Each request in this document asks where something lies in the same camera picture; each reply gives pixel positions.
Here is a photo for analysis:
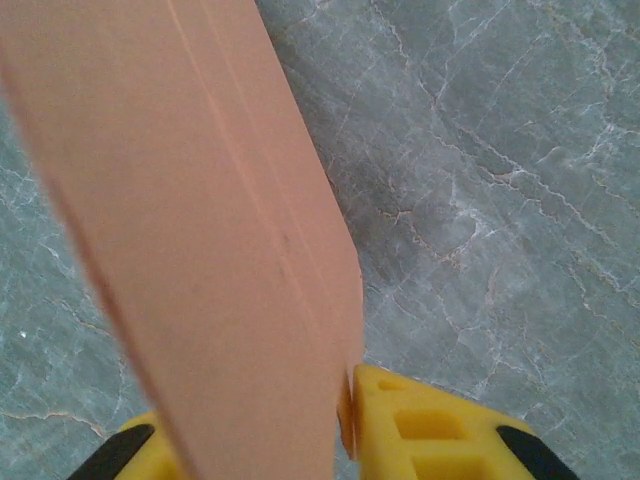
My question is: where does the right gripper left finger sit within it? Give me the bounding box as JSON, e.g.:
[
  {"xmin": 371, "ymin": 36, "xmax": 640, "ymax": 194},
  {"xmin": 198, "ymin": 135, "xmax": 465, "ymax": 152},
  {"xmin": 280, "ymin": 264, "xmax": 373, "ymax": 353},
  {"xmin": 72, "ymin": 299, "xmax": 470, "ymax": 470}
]
[{"xmin": 67, "ymin": 409, "xmax": 182, "ymax": 480}]

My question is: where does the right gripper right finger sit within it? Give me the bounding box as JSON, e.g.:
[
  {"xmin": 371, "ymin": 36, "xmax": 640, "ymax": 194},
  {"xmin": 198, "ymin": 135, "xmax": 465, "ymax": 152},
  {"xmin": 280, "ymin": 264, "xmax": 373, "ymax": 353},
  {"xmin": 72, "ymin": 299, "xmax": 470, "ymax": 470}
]
[{"xmin": 338, "ymin": 363, "xmax": 582, "ymax": 480}]

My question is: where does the orange paper box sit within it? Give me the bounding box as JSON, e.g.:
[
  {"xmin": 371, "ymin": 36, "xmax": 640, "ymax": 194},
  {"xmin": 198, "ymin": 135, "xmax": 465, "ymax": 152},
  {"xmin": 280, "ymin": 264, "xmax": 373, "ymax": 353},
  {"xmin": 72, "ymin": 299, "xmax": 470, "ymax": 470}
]
[{"xmin": 0, "ymin": 0, "xmax": 365, "ymax": 480}]

